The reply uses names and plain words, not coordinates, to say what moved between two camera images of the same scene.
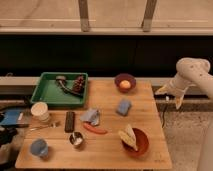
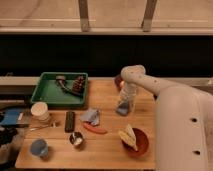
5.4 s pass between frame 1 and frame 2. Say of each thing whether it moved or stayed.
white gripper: moved
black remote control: stayed
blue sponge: stayed
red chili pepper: stayed
